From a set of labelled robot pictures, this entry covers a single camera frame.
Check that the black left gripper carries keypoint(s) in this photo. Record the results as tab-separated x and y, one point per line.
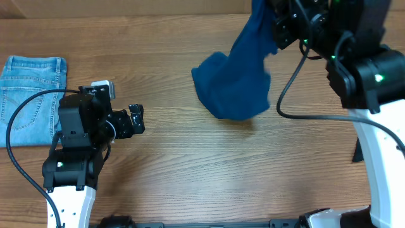
136	118

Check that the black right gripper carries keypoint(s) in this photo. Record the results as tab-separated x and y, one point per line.
283	35

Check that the blue polo shirt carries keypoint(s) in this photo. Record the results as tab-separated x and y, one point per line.
235	86

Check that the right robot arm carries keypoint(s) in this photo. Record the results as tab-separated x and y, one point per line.
368	77

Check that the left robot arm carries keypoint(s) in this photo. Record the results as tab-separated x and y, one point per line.
89	126

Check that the folded light blue jeans left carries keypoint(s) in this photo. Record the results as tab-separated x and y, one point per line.
38	121

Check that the dark navy garment pile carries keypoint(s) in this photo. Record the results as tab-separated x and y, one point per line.
358	153

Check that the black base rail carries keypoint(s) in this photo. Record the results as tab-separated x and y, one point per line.
127	222

